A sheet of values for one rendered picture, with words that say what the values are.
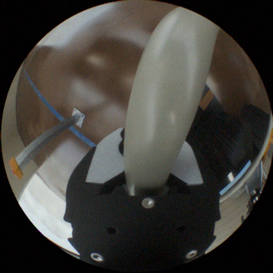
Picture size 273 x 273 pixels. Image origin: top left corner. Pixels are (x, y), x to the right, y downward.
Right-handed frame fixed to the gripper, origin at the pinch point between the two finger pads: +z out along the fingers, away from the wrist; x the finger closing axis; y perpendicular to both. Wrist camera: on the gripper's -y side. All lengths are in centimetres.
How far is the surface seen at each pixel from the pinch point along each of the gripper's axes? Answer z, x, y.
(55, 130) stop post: 46, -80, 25
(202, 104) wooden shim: 80, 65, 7
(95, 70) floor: 91, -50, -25
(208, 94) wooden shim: 80, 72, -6
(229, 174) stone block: 9, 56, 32
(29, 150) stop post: 9, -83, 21
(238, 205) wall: -56, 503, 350
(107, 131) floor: 86, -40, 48
